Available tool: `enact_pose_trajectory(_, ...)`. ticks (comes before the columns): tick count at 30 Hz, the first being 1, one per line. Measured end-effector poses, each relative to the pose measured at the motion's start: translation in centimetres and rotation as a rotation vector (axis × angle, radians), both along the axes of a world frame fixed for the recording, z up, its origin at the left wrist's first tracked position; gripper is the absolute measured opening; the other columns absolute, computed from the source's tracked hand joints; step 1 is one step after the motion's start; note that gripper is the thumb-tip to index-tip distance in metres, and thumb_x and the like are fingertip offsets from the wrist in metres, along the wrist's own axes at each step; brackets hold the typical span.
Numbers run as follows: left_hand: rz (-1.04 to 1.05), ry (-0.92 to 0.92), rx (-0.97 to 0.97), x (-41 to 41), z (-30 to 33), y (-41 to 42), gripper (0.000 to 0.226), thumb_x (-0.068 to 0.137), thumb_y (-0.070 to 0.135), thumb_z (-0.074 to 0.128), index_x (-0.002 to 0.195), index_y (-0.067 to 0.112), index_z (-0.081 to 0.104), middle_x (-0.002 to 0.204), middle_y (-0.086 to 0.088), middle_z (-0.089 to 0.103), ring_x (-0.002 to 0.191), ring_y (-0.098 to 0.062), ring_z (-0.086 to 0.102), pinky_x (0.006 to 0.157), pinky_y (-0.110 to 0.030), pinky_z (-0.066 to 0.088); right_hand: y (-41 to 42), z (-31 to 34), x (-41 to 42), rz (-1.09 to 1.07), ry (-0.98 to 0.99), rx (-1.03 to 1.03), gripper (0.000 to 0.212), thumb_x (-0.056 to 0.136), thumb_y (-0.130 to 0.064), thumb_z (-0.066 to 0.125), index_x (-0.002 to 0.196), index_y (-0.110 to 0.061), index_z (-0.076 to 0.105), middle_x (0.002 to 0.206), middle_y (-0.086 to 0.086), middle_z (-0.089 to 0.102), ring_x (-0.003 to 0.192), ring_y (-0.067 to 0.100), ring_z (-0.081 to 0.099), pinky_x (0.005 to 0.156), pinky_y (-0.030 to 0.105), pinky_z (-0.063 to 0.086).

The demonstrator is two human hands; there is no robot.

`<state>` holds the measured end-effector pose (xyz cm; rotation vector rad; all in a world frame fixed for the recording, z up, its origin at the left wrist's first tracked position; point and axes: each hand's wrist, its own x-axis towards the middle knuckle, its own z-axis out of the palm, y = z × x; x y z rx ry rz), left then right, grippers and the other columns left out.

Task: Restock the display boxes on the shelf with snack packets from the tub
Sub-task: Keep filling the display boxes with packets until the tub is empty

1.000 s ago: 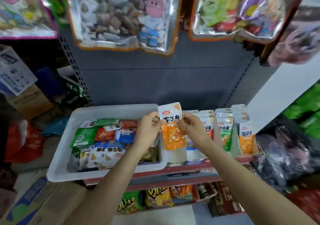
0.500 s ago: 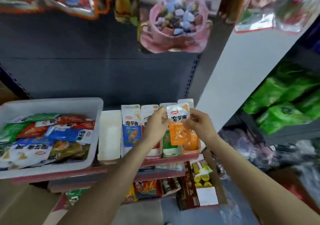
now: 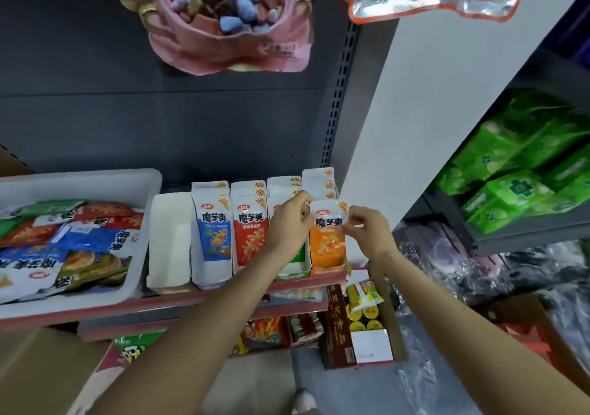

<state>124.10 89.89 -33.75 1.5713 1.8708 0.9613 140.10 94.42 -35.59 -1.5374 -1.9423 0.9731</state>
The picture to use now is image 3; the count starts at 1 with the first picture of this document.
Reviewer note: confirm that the person's left hand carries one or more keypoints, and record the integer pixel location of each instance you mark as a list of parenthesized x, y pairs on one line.
[(290, 227)]

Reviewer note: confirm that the person's right hand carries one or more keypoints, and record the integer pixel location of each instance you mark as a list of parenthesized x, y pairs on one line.
[(373, 235)]

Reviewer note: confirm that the orange display box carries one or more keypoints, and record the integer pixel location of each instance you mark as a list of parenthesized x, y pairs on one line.
[(343, 244)]

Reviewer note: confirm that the green display box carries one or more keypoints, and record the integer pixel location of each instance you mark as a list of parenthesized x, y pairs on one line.
[(281, 181)]

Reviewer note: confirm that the red display box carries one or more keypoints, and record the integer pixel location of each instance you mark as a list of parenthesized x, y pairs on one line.
[(249, 272)]

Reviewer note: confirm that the blue display box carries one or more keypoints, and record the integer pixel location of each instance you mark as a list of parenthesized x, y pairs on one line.
[(210, 276)]

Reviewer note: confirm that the gold display box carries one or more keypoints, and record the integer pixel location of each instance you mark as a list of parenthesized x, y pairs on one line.
[(171, 244)]

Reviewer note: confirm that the white plastic bin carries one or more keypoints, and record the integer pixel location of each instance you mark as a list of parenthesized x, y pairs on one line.
[(92, 184)]

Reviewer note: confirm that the pile of snack packets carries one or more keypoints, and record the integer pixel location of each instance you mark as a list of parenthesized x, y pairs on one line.
[(64, 249)]

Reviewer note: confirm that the person's right forearm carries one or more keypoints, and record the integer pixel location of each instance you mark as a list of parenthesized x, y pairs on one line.
[(479, 336)]

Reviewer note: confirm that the person's left forearm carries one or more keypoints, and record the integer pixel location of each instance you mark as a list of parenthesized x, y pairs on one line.
[(203, 336)]

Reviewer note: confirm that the yellow snack packets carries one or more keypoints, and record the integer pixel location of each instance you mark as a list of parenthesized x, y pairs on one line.
[(364, 304)]

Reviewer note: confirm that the person's right shoe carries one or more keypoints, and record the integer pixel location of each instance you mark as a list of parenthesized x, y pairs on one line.
[(302, 403)]

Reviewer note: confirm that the green snack bag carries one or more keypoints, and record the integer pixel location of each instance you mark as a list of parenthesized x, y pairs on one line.
[(138, 345)]

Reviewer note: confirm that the blue print cardboard carton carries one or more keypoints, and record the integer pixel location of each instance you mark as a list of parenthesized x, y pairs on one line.
[(46, 373)]

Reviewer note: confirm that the row of orange chip bags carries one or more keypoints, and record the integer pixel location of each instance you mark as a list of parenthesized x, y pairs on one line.
[(276, 332)]

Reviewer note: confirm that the black plastic wrapped bundle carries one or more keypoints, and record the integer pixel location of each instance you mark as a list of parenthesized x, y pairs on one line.
[(479, 272)]

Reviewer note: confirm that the dark red white-label carton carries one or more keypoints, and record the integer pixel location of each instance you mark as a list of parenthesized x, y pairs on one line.
[(355, 350)]

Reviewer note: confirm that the stack of green packs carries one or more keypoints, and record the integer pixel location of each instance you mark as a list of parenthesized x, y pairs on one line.
[(507, 170)]

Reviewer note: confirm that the hanging pink candy bag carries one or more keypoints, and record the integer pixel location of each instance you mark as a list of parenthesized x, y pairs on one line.
[(230, 41)]

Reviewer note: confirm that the row of purple packs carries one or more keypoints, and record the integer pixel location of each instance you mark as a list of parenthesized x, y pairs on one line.
[(571, 32)]

